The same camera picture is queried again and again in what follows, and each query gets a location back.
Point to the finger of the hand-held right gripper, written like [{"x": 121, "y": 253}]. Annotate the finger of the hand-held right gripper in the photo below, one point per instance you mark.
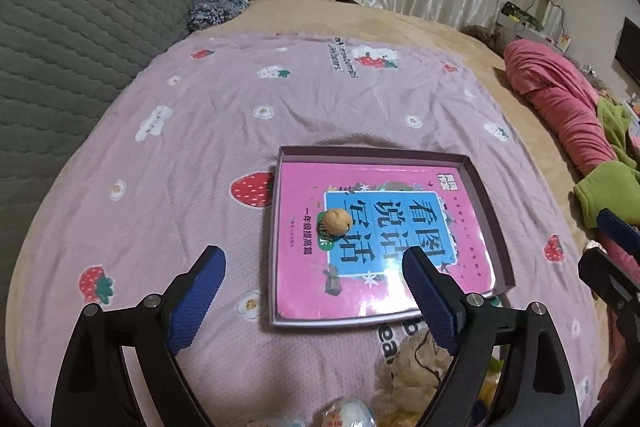
[
  {"x": 607, "y": 277},
  {"x": 614, "y": 223}
]

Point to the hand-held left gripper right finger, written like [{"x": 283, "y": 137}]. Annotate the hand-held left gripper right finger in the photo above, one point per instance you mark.
[{"x": 430, "y": 302}]

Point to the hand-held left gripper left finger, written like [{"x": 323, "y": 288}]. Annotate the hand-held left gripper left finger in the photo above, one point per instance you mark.
[{"x": 200, "y": 302}]

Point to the beige knitted plush toy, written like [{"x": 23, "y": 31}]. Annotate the beige knitted plush toy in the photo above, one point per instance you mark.
[{"x": 415, "y": 367}]

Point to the shallow purple cardboard box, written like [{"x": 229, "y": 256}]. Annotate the shallow purple cardboard box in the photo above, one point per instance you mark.
[{"x": 500, "y": 257}]

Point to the red and white toy egg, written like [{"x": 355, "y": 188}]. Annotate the red and white toy egg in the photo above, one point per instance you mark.
[{"x": 347, "y": 413}]

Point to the person's right forearm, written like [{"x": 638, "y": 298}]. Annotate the person's right forearm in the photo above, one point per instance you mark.
[{"x": 616, "y": 379}]

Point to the green cloth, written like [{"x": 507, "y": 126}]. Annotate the green cloth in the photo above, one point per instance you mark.
[{"x": 605, "y": 187}]

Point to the walnut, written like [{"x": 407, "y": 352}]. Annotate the walnut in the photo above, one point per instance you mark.
[{"x": 336, "y": 222}]

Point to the pink duvet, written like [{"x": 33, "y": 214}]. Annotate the pink duvet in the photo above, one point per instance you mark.
[{"x": 555, "y": 92}]

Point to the purple strawberry printed blanket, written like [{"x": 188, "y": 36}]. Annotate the purple strawberry printed blanket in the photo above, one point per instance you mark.
[{"x": 200, "y": 132}]

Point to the arched mirror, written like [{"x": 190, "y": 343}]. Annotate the arched mirror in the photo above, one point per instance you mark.
[{"x": 547, "y": 14}]

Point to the dark green case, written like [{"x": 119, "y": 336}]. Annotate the dark green case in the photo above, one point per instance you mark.
[{"x": 517, "y": 14}]

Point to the blue floral cloth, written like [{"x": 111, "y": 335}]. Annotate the blue floral cloth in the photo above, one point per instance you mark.
[{"x": 217, "y": 12}]

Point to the grey quilted headboard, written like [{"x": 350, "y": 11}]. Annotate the grey quilted headboard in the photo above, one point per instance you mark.
[{"x": 90, "y": 7}]

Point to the black wall television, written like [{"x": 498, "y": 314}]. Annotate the black wall television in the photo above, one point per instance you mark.
[{"x": 629, "y": 52}]

